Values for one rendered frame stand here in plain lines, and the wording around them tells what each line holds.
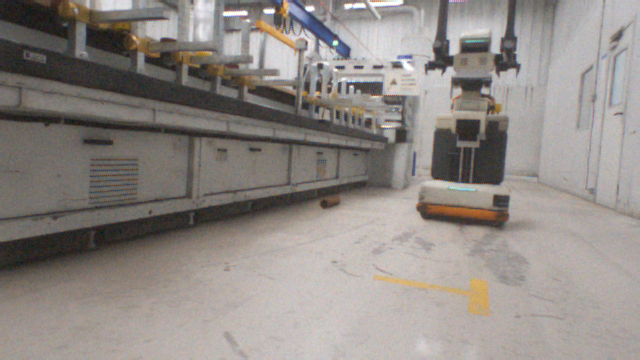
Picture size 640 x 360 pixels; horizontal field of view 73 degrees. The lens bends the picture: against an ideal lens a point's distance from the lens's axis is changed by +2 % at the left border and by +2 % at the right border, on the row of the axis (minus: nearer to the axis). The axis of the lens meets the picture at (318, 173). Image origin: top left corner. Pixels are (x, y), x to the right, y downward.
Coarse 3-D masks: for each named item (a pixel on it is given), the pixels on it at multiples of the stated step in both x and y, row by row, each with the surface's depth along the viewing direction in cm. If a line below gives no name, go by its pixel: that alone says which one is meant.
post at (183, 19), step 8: (184, 0) 178; (184, 8) 178; (184, 16) 178; (184, 24) 179; (184, 32) 179; (184, 40) 179; (176, 64) 180; (184, 64) 180; (176, 72) 181; (184, 72) 181
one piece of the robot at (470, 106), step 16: (464, 64) 304; (480, 64) 300; (496, 64) 299; (464, 80) 305; (480, 80) 301; (464, 96) 308; (480, 96) 306; (464, 112) 302; (480, 112) 298; (480, 128) 299
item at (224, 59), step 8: (168, 56) 187; (192, 56) 183; (200, 56) 181; (208, 56) 180; (216, 56) 178; (224, 56) 177; (232, 56) 176; (240, 56) 174; (248, 56) 173; (200, 64) 185
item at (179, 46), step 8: (120, 48) 164; (152, 48) 159; (160, 48) 158; (168, 48) 156; (176, 48) 155; (184, 48) 154; (192, 48) 153; (200, 48) 151; (208, 48) 150; (216, 48) 151
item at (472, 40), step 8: (464, 32) 302; (472, 32) 300; (480, 32) 297; (488, 32) 295; (464, 40) 298; (472, 40) 296; (480, 40) 294; (488, 40) 293; (464, 48) 302; (472, 48) 300; (480, 48) 298; (488, 48) 297
